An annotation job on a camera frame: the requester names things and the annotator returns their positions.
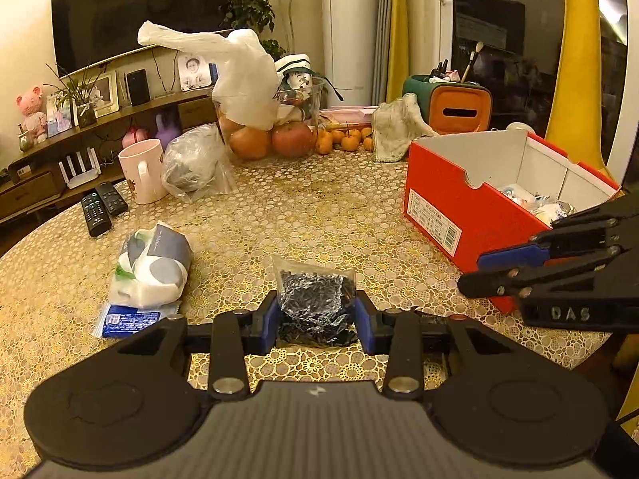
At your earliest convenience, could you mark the black beads plastic bag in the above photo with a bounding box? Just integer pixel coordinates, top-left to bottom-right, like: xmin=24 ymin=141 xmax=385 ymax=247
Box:
xmin=273 ymin=256 xmax=357 ymax=348

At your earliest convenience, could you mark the red cardboard box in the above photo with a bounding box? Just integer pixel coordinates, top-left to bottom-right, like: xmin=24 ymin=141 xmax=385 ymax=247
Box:
xmin=404 ymin=127 xmax=619 ymax=315

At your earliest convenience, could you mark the white grey crumpled bag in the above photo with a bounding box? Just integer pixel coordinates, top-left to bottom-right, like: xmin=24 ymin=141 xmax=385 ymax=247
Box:
xmin=107 ymin=222 xmax=193 ymax=309

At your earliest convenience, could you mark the yellow giraffe toy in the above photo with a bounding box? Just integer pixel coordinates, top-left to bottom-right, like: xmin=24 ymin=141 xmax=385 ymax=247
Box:
xmin=546 ymin=0 xmax=610 ymax=176

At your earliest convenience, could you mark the blue tissue pack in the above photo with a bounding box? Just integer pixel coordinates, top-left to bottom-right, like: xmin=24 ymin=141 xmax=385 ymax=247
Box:
xmin=92 ymin=301 xmax=181 ymax=338

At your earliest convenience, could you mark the clear bag with dark item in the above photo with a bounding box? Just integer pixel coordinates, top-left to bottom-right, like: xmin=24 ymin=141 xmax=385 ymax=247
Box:
xmin=161 ymin=123 xmax=235 ymax=203

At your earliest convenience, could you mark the black remote left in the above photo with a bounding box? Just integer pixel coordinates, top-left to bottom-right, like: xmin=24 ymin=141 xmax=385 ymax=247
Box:
xmin=81 ymin=190 xmax=111 ymax=238

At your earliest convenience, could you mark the black remote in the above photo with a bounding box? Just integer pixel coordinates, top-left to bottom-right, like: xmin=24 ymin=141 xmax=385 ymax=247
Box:
xmin=81 ymin=190 xmax=111 ymax=238
xmin=95 ymin=182 xmax=129 ymax=218

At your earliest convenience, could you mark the black remote right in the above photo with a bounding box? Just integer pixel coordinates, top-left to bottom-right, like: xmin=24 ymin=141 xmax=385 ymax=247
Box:
xmin=95 ymin=182 xmax=129 ymax=218

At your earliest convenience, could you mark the orange green tissue box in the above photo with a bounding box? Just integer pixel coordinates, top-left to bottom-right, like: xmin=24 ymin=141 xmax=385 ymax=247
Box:
xmin=403 ymin=75 xmax=493 ymax=135

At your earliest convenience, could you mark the red apple left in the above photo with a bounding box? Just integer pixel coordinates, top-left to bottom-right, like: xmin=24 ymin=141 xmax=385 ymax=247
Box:
xmin=230 ymin=127 xmax=272 ymax=160

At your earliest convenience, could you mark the red apple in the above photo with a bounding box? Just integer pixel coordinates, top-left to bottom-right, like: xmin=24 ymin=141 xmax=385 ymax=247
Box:
xmin=272 ymin=121 xmax=315 ymax=158
xmin=230 ymin=127 xmax=272 ymax=160

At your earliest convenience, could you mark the pink mug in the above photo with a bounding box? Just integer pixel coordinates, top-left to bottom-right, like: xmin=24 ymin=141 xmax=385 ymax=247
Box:
xmin=118 ymin=139 xmax=168 ymax=204

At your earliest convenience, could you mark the pile of tangerines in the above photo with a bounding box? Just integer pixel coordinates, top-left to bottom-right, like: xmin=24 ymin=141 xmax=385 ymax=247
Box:
xmin=315 ymin=127 xmax=374 ymax=154

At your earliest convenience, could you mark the beige cloth rag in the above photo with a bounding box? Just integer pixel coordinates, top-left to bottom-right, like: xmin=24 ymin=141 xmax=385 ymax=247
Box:
xmin=371 ymin=93 xmax=439 ymax=162

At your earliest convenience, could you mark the red apple right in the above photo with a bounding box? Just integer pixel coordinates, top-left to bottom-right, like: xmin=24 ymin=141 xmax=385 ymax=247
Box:
xmin=272 ymin=121 xmax=315 ymax=158

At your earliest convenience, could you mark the purple kettlebell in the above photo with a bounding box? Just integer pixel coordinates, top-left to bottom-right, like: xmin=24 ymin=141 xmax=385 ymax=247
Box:
xmin=155 ymin=114 xmax=182 ymax=150

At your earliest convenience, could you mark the white router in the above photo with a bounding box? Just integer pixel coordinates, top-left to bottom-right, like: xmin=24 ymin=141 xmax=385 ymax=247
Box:
xmin=58 ymin=147 xmax=102 ymax=189

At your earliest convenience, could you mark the pink small case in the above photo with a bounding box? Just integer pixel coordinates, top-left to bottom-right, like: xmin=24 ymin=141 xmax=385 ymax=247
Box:
xmin=121 ymin=125 xmax=149 ymax=148

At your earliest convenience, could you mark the pink flat package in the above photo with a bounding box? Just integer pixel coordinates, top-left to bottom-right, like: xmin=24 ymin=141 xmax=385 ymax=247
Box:
xmin=319 ymin=106 xmax=377 ymax=125

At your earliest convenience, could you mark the white plastic bag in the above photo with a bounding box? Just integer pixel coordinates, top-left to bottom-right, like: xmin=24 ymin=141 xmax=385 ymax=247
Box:
xmin=137 ymin=21 xmax=280 ymax=131

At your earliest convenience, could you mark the yellow curtain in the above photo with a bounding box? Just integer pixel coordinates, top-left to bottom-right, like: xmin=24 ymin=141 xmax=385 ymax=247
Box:
xmin=371 ymin=0 xmax=409 ymax=104

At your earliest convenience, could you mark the wooden tv console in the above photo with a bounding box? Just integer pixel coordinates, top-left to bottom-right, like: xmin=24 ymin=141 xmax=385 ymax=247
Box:
xmin=1 ymin=88 xmax=216 ymax=223

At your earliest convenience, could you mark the black speaker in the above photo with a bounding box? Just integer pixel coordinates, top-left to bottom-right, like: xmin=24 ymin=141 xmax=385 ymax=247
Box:
xmin=126 ymin=69 xmax=151 ymax=106

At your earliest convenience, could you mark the framed photo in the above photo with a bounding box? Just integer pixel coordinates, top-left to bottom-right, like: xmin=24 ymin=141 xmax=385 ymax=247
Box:
xmin=90 ymin=70 xmax=119 ymax=118

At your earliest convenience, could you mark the small potted plant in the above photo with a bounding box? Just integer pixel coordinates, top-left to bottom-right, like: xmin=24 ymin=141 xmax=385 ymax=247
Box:
xmin=46 ymin=66 xmax=105 ymax=136

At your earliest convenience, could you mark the pink pig plush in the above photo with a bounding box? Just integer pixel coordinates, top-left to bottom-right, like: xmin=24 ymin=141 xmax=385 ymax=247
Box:
xmin=15 ymin=85 xmax=48 ymax=145

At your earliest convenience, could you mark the black television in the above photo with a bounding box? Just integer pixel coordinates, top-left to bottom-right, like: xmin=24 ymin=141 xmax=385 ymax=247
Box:
xmin=51 ymin=0 xmax=228 ymax=73

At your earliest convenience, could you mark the portrait photo frame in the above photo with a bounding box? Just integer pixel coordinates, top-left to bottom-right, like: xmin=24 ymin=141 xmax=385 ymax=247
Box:
xmin=178 ymin=54 xmax=212 ymax=91

